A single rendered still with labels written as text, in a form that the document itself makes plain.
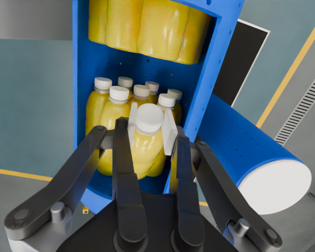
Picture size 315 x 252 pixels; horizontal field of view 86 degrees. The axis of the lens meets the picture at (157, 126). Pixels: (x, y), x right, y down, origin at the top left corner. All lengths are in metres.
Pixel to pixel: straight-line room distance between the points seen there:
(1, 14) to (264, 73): 1.70
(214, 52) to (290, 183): 0.64
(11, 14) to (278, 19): 1.65
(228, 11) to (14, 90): 1.77
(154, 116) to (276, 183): 0.62
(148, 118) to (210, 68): 0.13
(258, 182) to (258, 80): 1.20
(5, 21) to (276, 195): 1.07
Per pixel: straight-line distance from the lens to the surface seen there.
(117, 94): 0.35
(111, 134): 0.16
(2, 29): 0.70
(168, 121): 0.19
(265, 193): 0.80
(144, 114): 0.23
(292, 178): 0.80
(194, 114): 0.30
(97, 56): 0.46
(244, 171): 0.71
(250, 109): 1.86
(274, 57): 1.82
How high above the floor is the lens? 1.47
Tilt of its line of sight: 63 degrees down
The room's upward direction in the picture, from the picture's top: 173 degrees clockwise
